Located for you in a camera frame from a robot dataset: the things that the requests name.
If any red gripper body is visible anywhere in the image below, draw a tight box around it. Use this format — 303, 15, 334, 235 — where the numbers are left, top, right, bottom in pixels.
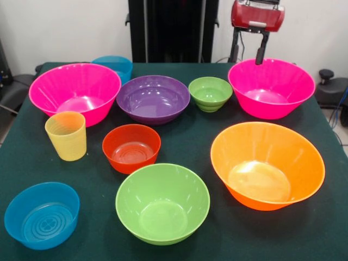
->
230, 0, 286, 33

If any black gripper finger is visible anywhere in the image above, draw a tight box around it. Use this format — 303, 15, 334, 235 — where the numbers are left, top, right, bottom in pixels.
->
228, 28, 241, 64
254, 31, 271, 66

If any pink plastic bowl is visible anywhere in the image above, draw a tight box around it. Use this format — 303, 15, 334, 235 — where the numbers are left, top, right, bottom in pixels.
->
227, 58, 316, 120
28, 63, 122, 128

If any small green plastic bowl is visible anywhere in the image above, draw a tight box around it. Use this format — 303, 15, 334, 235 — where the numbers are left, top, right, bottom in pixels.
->
188, 76, 234, 113

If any black stand base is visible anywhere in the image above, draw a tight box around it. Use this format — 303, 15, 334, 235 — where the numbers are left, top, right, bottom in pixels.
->
314, 69, 348, 109
0, 40, 38, 115

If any purple plastic bowl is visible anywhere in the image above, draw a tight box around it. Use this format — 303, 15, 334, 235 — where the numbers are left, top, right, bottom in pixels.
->
116, 75, 191, 126

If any dark green table cloth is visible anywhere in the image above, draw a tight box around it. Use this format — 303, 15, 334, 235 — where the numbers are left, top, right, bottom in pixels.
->
0, 61, 348, 261

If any orange plastic bowl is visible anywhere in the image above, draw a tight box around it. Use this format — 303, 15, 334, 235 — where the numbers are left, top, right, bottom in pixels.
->
210, 121, 326, 212

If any blue plastic bowl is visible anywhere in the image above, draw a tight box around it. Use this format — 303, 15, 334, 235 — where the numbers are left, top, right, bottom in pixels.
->
91, 55, 134, 86
4, 182, 80, 251

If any red plastic bowl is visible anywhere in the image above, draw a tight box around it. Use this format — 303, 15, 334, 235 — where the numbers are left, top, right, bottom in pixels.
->
102, 123, 161, 175

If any large green plastic bowl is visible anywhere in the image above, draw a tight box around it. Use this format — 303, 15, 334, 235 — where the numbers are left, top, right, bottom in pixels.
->
115, 163, 211, 246

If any yellow plastic cup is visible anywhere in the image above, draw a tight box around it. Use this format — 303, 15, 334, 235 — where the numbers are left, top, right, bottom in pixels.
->
44, 110, 88, 162

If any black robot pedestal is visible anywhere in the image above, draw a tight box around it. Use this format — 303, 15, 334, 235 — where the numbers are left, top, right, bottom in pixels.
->
125, 0, 220, 64

